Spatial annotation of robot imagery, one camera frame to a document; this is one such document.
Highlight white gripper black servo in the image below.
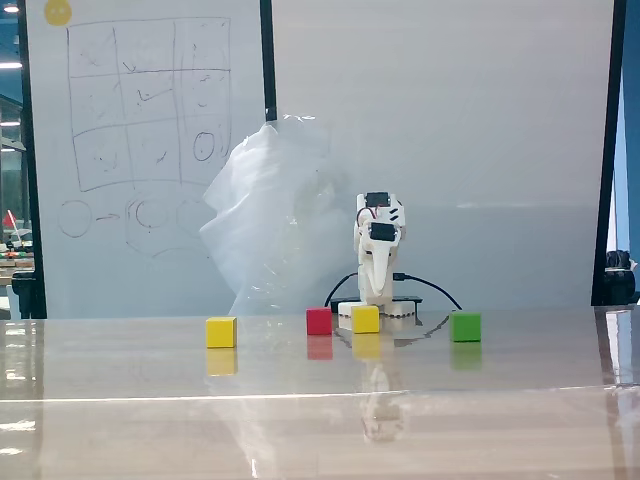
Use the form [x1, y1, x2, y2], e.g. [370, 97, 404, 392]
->
[356, 192, 405, 305]

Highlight yellow cube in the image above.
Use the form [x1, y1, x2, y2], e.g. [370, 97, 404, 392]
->
[351, 305, 381, 335]
[205, 316, 238, 350]

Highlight red cube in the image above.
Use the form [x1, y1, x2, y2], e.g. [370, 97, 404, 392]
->
[305, 307, 334, 336]

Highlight green cube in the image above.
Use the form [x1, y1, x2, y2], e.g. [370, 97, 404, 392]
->
[450, 311, 483, 344]

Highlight translucent plastic bag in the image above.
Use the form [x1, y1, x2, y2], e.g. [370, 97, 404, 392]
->
[198, 113, 361, 317]

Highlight blank whiteboard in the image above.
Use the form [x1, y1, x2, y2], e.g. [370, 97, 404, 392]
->
[270, 0, 615, 312]

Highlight black round object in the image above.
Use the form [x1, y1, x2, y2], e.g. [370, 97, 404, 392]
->
[602, 249, 640, 306]

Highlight whiteboard with marker grid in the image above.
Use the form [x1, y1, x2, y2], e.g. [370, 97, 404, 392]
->
[23, 0, 267, 320]

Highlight black chair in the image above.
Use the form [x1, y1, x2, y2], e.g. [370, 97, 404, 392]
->
[11, 269, 37, 320]

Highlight yellow round magnet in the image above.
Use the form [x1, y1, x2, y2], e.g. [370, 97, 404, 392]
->
[43, 0, 72, 27]

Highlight black cable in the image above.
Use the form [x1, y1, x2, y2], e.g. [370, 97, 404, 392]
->
[393, 272, 463, 314]
[324, 273, 360, 308]

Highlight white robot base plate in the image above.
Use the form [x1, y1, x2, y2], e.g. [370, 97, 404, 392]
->
[336, 297, 417, 330]

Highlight black whiteboard frame post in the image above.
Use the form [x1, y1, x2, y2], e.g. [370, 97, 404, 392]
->
[258, 0, 279, 122]
[16, 0, 49, 320]
[590, 0, 629, 307]

